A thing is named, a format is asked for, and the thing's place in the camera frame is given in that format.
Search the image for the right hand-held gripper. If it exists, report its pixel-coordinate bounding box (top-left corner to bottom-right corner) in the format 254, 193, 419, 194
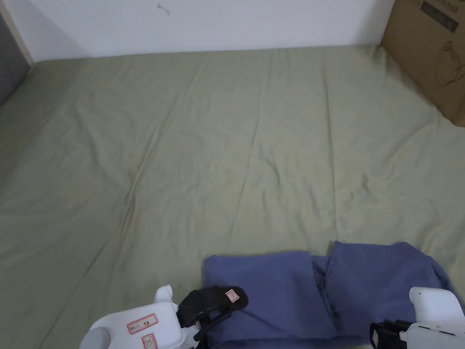
369, 286, 465, 349

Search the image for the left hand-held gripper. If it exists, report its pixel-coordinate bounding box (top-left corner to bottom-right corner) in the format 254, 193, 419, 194
79, 285, 250, 349

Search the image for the dark blue shirt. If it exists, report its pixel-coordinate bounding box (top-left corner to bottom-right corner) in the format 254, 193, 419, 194
203, 240, 455, 349

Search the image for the bed with pale green sheet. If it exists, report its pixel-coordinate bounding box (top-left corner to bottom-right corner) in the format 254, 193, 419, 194
0, 43, 465, 349

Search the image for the brown cardboard carton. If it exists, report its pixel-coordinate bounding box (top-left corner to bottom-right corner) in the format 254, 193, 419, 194
379, 0, 465, 128

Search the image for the grey padded headboard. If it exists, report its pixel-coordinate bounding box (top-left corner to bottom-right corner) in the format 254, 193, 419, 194
0, 12, 30, 107

